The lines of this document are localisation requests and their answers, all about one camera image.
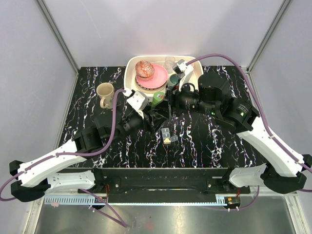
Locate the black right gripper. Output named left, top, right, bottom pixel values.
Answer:
left=152, top=77, right=218, bottom=119

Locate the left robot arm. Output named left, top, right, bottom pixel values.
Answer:
left=9, top=110, right=168, bottom=202

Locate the red patterned ceramic bowl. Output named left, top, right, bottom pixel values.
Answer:
left=135, top=60, right=155, bottom=80

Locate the striped rim ceramic plate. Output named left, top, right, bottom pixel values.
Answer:
left=135, top=75, right=168, bottom=93

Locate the slotted cable duct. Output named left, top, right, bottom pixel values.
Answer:
left=44, top=195, right=105, bottom=205

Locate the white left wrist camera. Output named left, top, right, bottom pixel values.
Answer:
left=127, top=91, right=149, bottom=119

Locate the clear drinking glass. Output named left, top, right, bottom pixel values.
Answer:
left=164, top=56, right=175, bottom=73

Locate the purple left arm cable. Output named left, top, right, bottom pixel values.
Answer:
left=0, top=88, right=134, bottom=228

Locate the teal glazed ceramic mug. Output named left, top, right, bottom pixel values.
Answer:
left=167, top=74, right=180, bottom=89

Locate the green pill bottle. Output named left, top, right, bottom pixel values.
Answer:
left=151, top=92, right=165, bottom=108

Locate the cream illustrated ceramic mug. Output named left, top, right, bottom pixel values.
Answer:
left=96, top=82, right=115, bottom=109

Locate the white rectangular dish tub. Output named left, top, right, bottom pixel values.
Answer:
left=124, top=55, right=203, bottom=101

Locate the clear weekly pill organizer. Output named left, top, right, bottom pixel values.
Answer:
left=161, top=128, right=178, bottom=145

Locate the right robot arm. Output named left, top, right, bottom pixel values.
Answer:
left=157, top=74, right=312, bottom=194

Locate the pink ceramic plate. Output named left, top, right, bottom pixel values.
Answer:
left=135, top=64, right=168, bottom=90

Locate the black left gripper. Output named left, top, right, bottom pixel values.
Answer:
left=111, top=104, right=167, bottom=145

